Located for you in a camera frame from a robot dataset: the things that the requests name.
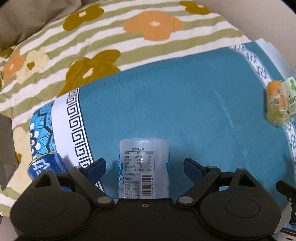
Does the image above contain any clear cup blue white label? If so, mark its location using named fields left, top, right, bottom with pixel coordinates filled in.
left=118, top=138, right=170, bottom=199

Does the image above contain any blue plastic bottle cup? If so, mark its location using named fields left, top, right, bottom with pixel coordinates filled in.
left=28, top=152, right=68, bottom=180

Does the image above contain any yellow orange label bottle cup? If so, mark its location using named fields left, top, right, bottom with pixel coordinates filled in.
left=266, top=80, right=290, bottom=126

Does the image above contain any teal patterned mat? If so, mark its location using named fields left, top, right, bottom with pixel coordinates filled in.
left=30, top=39, right=295, bottom=208

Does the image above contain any green white label bottle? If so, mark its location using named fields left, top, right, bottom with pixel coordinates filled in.
left=284, top=76, right=296, bottom=115

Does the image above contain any floral striped quilt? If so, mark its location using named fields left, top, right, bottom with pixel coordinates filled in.
left=1, top=1, right=249, bottom=216

